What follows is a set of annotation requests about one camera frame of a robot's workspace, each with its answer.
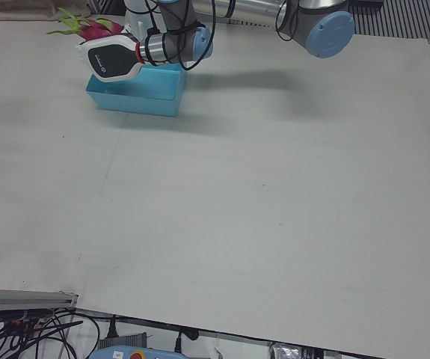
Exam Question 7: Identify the tangled black cables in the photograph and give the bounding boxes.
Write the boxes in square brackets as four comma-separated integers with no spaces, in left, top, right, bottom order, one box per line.
[0,308,102,359]

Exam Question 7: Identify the aluminium profile rail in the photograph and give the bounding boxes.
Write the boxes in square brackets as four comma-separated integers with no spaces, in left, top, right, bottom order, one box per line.
[0,287,79,311]

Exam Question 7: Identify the red dragon fruit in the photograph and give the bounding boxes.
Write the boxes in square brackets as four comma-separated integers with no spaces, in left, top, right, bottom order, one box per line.
[46,7,126,41]

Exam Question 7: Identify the black ribbed grille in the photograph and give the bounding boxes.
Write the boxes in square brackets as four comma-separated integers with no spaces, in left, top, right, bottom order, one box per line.
[348,0,430,40]

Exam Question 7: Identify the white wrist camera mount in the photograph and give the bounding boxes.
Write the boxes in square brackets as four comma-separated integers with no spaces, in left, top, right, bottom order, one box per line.
[123,0,163,38]

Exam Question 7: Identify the silver foil bag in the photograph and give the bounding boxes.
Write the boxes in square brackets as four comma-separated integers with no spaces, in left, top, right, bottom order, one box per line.
[268,340,326,359]

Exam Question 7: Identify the light blue plastic bin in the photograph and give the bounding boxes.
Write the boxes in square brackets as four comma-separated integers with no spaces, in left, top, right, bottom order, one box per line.
[85,62,188,117]

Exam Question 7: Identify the blue teach pendant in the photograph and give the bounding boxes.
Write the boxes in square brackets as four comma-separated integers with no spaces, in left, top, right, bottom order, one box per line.
[89,342,174,359]

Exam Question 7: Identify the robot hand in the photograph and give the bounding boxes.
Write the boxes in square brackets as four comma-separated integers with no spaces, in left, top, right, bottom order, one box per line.
[75,24,143,83]

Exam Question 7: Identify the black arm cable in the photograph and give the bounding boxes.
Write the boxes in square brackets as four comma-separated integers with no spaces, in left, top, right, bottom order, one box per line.
[275,0,300,43]
[143,0,218,72]

